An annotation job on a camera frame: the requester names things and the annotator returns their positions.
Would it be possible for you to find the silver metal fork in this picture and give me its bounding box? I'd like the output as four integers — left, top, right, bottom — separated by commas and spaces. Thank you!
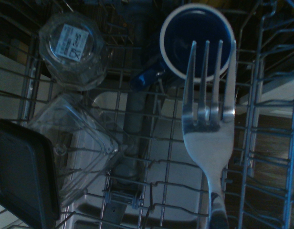
181, 39, 237, 229

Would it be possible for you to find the clear plastic container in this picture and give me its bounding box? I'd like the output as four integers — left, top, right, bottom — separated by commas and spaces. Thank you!
27, 93, 135, 208

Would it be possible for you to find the blue ceramic mug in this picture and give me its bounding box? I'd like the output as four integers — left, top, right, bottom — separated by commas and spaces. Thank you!
130, 4, 236, 92

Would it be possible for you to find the clear glass with label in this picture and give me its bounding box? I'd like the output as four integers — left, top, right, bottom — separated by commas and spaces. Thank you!
38, 12, 109, 91

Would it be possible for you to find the black plastic lid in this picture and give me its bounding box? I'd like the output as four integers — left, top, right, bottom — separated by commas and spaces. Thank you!
0, 118, 61, 229

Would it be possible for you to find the wire dishwasher rack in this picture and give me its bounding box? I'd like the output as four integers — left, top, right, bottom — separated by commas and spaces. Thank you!
0, 0, 294, 229

